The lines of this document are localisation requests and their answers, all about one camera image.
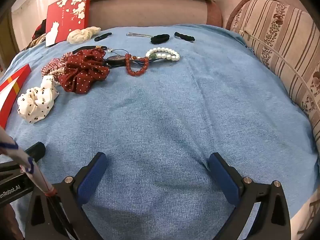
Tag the small black clip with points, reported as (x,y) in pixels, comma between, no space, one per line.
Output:
(184,36)

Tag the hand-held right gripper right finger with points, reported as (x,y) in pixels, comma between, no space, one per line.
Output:
(223,182)

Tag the silver hair clip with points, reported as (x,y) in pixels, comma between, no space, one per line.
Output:
(138,35)

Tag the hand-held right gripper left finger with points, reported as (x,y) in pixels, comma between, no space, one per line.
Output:
(92,178)

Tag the red floral box lid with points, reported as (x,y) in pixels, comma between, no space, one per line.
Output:
(71,17)

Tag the pink sofa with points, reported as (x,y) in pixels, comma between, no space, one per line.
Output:
(150,12)

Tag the patterned brown cloth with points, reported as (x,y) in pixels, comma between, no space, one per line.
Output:
(37,42)

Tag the red polka dot scrunchie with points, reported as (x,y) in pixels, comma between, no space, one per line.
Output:
(85,71)

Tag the cream scrunchie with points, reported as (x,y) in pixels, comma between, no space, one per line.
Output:
(81,35)

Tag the blue blanket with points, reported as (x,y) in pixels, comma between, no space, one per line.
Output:
(162,120)

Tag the red checked scrunchie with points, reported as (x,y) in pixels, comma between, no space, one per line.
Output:
(51,65)

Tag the white dotted scrunchie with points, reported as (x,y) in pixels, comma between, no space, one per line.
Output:
(36,101)

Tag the square striped floral pillow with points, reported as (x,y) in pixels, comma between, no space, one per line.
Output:
(282,42)

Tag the dark clothes pile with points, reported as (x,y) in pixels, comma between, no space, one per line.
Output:
(41,30)

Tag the red box tray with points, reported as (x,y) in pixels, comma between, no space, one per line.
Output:
(11,90)

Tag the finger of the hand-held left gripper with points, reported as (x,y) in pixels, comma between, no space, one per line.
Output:
(37,150)

